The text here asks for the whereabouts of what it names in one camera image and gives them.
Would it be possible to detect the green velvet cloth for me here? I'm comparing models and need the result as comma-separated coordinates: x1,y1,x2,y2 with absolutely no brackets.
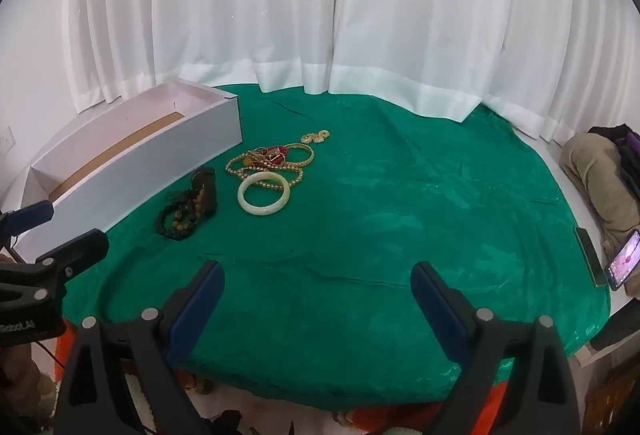
62,84,614,414

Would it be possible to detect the dark purple clothing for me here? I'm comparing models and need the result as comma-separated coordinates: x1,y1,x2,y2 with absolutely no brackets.
587,124,640,196

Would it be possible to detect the black bead bracelet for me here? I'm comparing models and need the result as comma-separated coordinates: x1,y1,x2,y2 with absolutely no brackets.
155,199,199,241

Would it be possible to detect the thin gold bangle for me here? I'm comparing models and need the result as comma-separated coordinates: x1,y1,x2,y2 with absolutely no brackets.
280,142,316,170

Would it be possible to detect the dark smartphone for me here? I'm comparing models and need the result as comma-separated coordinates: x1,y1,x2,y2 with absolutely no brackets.
572,225,607,289

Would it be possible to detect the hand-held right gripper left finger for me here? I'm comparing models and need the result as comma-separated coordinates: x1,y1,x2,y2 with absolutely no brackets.
54,260,226,435

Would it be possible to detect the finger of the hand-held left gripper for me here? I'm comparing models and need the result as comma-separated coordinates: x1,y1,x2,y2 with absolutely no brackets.
34,228,111,287
0,200,56,237

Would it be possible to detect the pale jade bangle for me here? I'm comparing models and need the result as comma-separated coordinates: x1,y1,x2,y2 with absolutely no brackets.
237,172,291,216

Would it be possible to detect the white cardboard box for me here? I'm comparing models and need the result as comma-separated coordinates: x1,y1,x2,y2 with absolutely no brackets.
12,79,244,264

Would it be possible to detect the beige cloth bundle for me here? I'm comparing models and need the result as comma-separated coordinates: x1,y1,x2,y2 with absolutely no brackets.
559,132,640,262

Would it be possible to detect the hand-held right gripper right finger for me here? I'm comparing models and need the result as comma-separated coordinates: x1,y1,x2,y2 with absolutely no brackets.
410,260,587,435

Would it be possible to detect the lit smartphone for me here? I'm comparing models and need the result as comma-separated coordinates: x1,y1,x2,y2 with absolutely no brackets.
604,229,640,292

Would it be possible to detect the red bangle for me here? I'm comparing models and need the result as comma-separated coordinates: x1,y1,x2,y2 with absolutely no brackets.
252,144,291,166

